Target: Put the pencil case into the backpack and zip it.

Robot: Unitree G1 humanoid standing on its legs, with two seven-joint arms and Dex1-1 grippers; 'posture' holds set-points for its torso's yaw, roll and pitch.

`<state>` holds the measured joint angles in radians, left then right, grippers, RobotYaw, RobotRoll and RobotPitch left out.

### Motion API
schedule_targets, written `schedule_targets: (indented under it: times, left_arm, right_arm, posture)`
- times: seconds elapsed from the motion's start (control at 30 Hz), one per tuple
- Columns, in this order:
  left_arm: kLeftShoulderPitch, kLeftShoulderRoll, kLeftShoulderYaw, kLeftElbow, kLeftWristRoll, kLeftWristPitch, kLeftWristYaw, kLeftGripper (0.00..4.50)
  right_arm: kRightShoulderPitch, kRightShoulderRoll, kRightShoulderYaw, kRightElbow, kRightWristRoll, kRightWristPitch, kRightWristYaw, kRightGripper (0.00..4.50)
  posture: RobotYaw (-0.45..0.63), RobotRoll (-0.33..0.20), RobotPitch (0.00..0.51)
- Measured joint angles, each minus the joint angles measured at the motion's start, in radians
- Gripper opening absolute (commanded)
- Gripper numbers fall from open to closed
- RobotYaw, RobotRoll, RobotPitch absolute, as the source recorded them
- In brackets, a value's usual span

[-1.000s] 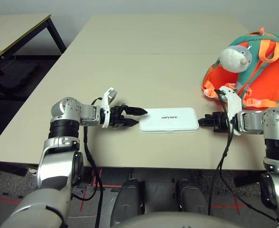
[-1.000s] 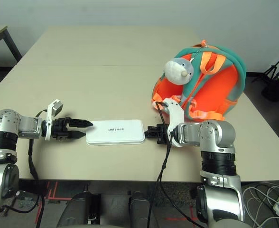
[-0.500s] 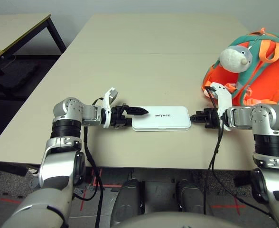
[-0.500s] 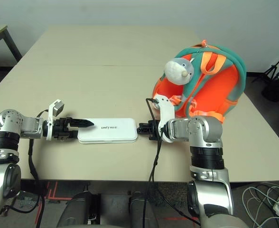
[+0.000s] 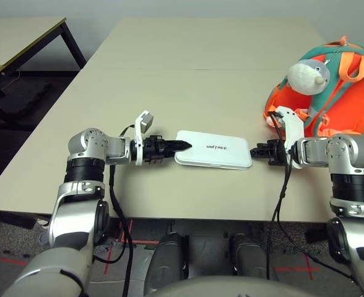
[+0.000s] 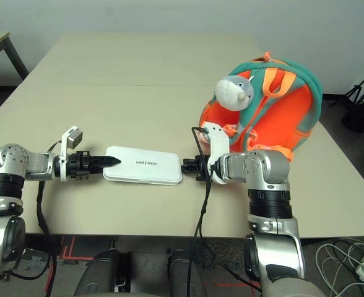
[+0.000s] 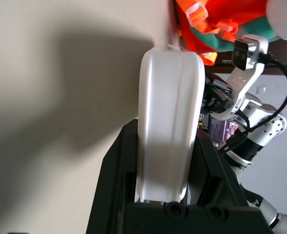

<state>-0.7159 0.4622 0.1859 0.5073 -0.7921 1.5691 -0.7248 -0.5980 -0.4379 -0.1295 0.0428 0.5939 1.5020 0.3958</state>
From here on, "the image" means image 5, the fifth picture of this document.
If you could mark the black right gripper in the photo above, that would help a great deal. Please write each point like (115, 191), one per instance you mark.
(278, 153)

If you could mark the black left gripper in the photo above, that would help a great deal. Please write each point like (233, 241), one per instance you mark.
(154, 150)

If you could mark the white Unitree box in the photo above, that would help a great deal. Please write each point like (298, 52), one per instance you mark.
(213, 151)

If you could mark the grey white plush toy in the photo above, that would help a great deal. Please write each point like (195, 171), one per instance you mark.
(307, 77)

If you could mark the orange and teal backpack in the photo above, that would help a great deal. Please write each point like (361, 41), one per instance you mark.
(352, 102)

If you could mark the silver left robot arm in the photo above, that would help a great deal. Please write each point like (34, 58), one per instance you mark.
(76, 213)

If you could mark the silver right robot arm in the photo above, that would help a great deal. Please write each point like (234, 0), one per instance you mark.
(349, 154)

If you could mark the dark grey right robot leg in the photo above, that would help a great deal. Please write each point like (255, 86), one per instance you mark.
(250, 256)

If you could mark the dark grey robot leg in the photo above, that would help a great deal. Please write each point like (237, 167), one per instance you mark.
(250, 256)
(166, 263)

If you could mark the dark grey left robot leg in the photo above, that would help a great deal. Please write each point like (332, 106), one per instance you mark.
(166, 263)

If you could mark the grey robot torso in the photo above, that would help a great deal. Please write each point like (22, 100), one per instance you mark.
(231, 289)

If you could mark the dark padded floor mat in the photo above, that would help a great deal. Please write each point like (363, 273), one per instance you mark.
(21, 105)

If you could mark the beige black-framed side table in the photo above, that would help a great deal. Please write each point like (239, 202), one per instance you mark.
(11, 37)

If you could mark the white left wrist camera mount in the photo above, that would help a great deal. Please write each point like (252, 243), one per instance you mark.
(138, 142)

